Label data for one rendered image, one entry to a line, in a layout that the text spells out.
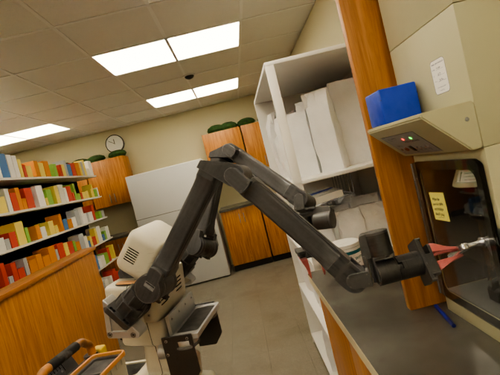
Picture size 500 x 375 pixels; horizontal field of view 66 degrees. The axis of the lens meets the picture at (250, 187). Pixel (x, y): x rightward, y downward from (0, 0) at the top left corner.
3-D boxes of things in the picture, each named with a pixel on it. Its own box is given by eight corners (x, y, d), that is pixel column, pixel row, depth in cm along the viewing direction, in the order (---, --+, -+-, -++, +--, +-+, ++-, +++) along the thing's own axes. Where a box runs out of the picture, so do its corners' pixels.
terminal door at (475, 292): (444, 294, 112) (414, 161, 110) (520, 340, 82) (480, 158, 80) (442, 295, 112) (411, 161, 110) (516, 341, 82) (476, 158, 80)
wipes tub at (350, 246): (361, 268, 169) (353, 235, 168) (371, 276, 156) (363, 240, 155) (332, 275, 169) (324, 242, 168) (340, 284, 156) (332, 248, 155)
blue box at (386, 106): (405, 120, 108) (398, 88, 108) (422, 114, 98) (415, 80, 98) (371, 129, 108) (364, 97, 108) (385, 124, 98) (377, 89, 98)
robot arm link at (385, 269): (371, 284, 93) (379, 289, 87) (364, 257, 93) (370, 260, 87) (399, 277, 93) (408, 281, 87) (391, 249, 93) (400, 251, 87)
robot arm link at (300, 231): (232, 179, 106) (218, 178, 95) (245, 163, 105) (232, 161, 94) (356, 288, 97) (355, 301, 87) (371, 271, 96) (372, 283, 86)
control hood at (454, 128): (412, 154, 111) (404, 120, 111) (484, 147, 79) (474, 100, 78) (374, 164, 111) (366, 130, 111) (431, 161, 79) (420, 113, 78)
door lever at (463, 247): (469, 257, 92) (465, 247, 93) (488, 245, 84) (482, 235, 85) (448, 263, 92) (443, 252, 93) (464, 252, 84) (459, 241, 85)
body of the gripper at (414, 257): (421, 236, 89) (390, 244, 89) (440, 279, 85) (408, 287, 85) (414, 244, 95) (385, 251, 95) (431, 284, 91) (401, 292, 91)
